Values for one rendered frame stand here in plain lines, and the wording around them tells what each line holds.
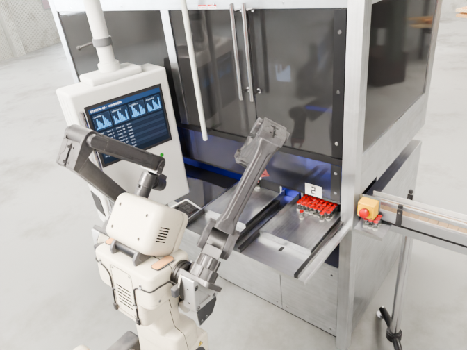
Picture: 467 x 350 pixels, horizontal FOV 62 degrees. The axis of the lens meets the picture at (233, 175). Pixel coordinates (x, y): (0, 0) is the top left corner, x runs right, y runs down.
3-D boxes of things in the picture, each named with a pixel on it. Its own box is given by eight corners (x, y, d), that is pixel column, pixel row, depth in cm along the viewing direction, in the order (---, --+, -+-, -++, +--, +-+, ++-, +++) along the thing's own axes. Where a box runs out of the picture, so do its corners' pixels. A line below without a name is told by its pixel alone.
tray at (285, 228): (298, 198, 199) (298, 193, 197) (346, 214, 183) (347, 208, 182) (260, 235, 177) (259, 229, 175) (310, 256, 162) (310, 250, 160)
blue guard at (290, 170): (94, 128, 286) (86, 104, 277) (340, 201, 173) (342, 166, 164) (93, 128, 286) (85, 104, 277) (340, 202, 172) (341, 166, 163)
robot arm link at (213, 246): (199, 257, 114) (215, 264, 115) (214, 226, 116) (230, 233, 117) (197, 256, 123) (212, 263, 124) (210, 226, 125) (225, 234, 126)
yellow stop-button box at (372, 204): (363, 207, 174) (364, 194, 170) (379, 212, 170) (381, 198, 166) (356, 216, 169) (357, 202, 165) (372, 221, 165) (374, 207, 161)
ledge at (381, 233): (365, 215, 184) (366, 212, 183) (393, 224, 177) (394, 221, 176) (353, 231, 175) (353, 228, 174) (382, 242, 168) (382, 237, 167)
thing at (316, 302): (199, 180, 403) (185, 98, 360) (406, 250, 282) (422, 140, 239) (121, 232, 339) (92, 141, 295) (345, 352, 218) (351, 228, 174)
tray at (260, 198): (245, 182, 219) (244, 177, 217) (285, 194, 203) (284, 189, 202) (205, 213, 197) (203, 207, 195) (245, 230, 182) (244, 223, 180)
